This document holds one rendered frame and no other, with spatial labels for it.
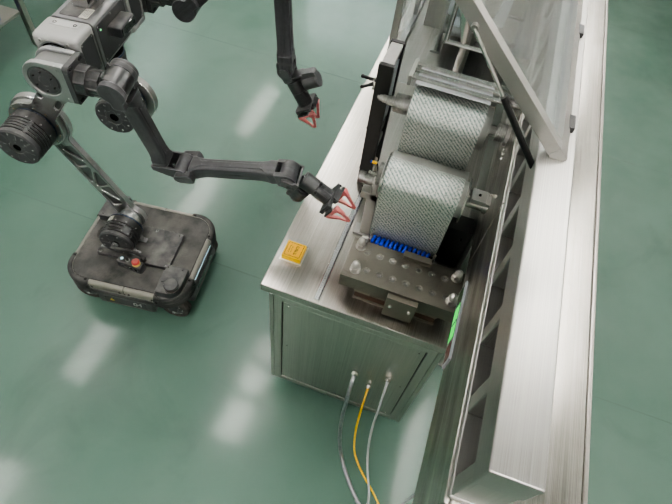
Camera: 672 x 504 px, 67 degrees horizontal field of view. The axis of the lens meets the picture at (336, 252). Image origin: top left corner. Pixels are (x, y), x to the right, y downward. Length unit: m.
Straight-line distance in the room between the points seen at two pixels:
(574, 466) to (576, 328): 0.30
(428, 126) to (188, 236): 1.49
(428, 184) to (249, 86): 2.59
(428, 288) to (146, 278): 1.47
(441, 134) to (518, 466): 1.12
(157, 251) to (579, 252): 1.96
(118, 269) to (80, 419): 0.70
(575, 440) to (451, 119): 0.98
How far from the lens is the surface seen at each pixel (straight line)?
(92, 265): 2.72
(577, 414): 1.14
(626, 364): 3.16
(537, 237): 1.03
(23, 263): 3.17
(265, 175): 1.63
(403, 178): 1.54
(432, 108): 1.66
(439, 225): 1.61
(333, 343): 1.92
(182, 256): 2.64
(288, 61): 1.90
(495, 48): 1.07
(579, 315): 1.26
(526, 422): 0.84
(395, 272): 1.65
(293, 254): 1.77
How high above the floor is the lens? 2.39
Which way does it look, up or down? 55 degrees down
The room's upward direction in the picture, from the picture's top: 9 degrees clockwise
